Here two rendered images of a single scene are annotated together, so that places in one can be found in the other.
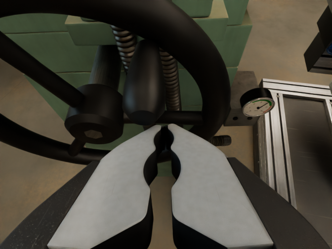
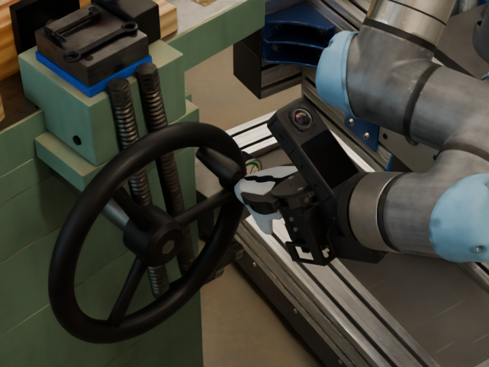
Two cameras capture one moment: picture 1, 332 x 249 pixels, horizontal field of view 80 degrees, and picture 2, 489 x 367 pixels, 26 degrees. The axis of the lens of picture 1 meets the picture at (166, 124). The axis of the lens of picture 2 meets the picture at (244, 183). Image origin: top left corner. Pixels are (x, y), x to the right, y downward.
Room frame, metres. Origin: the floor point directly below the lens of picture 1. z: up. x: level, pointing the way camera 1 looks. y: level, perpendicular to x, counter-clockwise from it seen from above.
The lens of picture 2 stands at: (-0.52, 0.63, 1.68)
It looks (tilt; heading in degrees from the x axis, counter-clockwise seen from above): 43 degrees down; 313
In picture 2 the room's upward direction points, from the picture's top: straight up
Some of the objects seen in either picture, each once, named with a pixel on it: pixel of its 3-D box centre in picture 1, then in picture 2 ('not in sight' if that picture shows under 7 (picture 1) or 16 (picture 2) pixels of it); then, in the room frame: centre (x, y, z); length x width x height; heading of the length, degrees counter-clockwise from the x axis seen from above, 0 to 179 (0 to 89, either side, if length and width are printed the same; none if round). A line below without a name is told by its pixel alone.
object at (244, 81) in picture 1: (239, 99); (207, 188); (0.32, -0.19, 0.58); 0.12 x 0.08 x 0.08; 177
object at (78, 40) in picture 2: not in sight; (103, 33); (0.27, 0.01, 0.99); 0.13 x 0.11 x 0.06; 87
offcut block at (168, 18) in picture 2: not in sight; (158, 18); (0.33, -0.13, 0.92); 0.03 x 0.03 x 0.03; 89
